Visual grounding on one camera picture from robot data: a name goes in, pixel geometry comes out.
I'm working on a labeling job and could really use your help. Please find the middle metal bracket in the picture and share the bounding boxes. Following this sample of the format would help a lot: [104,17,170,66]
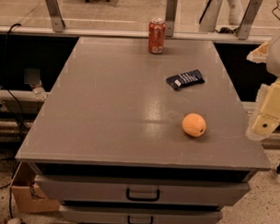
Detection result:
[165,0,178,38]

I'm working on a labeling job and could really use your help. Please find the grey drawer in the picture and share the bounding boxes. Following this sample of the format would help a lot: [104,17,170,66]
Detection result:
[35,175,250,206]
[59,206,222,224]

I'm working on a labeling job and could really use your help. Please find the black cable left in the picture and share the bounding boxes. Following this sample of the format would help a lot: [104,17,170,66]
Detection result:
[0,21,33,145]

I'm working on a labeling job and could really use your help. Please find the upper grey drawer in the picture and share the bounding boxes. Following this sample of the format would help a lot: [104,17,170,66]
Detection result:
[35,175,250,206]

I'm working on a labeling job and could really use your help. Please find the left metal bracket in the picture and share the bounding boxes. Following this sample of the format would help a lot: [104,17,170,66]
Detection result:
[44,0,65,32]

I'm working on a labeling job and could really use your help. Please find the cardboard box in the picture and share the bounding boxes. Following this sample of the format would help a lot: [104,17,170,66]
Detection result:
[10,163,60,214]

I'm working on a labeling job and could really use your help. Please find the dark blue rxbar wrapper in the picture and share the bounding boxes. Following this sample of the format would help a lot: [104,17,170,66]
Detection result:
[166,70,204,91]

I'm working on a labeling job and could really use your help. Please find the orange fruit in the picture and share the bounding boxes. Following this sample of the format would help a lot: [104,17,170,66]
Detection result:
[181,112,207,137]

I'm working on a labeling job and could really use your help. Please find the orange soda can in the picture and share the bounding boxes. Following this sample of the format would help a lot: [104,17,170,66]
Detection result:
[148,18,165,54]

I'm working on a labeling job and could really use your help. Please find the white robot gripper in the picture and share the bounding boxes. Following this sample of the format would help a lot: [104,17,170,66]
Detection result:
[245,30,280,141]

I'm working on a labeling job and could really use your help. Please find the metal bracket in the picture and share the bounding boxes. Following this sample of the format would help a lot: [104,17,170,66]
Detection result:
[165,0,178,38]
[236,0,263,40]
[44,0,65,32]

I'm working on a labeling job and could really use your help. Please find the right metal bracket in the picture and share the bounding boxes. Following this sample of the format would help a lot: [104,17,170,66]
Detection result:
[236,0,263,40]

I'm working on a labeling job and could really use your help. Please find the clear plastic water bottle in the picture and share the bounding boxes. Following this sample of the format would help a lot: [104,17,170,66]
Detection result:
[30,82,48,101]

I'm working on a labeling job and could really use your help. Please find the lower grey drawer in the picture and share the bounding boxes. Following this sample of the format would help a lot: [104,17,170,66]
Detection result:
[59,206,222,224]

